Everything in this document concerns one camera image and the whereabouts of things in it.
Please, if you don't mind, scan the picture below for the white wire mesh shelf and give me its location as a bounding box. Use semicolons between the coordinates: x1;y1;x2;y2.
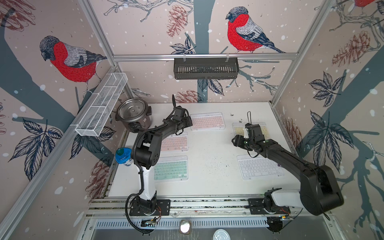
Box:
75;73;128;137

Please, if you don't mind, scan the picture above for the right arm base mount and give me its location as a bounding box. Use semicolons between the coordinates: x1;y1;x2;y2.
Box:
248;197;291;215

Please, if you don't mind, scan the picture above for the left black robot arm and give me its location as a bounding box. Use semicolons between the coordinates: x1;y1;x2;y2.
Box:
131;106;193;201

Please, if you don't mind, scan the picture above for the steel rice cooker pot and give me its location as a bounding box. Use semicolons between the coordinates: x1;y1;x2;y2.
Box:
116;99;152;133

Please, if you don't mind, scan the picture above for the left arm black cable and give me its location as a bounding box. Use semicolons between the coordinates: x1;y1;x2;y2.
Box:
124;191;160;235

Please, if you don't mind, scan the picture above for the pink keyboard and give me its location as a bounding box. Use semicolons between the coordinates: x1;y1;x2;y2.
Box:
191;112;226;131
161;133;189;152

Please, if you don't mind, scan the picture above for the blue lidded container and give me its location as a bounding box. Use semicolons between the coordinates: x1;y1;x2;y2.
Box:
115;148;133;167

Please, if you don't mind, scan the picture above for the aluminium rail track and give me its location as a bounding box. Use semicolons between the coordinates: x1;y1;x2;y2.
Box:
85;194;331;220

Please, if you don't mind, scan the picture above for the white keyboard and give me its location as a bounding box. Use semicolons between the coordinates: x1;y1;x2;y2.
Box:
237;155;285;181

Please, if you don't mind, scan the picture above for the green keyboard front left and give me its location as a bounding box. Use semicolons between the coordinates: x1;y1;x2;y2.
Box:
154;156;189;183

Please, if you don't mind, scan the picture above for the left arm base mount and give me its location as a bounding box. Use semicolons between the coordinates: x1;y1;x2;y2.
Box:
129;200;171;217

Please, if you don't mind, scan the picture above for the black hanging wall basket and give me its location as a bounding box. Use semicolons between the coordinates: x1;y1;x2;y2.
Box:
174;58;240;80

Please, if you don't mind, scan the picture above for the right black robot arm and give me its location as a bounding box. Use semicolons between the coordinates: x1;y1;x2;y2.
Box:
232;124;344;216

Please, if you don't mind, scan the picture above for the yellow keyboard back right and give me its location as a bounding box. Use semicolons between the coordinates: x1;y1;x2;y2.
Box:
232;122;270;139

